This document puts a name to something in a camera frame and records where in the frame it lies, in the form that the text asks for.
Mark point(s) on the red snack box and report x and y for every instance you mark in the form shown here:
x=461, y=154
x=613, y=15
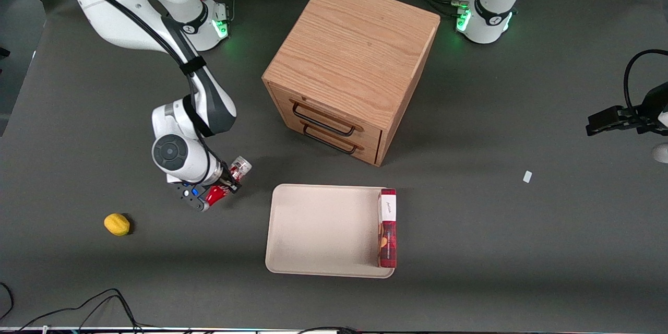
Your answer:
x=387, y=240

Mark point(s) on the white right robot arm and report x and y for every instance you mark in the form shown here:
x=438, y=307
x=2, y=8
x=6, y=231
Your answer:
x=115, y=10

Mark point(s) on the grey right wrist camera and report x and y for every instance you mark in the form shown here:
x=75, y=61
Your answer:
x=204, y=207

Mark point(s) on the wooden drawer cabinet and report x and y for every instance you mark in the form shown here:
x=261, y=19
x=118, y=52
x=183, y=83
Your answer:
x=355, y=47

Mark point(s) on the red coke bottle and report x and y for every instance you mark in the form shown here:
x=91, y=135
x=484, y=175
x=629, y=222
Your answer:
x=241, y=167

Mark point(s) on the wooden drawer front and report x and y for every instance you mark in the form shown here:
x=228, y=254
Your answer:
x=368, y=152
x=279, y=96

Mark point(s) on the yellow lemon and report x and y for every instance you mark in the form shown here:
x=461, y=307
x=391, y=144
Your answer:
x=117, y=224

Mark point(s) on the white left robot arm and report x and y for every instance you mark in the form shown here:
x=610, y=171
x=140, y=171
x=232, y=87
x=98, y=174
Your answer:
x=490, y=5

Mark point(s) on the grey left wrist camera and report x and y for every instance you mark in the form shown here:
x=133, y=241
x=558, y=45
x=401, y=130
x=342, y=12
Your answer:
x=661, y=153

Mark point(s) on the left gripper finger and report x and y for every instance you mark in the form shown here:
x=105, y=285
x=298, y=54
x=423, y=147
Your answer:
x=610, y=115
x=608, y=128

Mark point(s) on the beige plastic tray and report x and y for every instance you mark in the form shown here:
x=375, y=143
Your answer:
x=323, y=229

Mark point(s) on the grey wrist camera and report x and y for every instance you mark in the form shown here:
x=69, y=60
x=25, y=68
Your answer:
x=661, y=153
x=204, y=207

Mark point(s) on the small white paper piece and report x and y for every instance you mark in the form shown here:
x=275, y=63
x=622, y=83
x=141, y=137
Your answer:
x=527, y=176

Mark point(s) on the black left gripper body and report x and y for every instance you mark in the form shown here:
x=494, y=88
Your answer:
x=641, y=116

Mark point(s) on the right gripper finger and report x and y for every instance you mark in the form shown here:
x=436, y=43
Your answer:
x=230, y=185

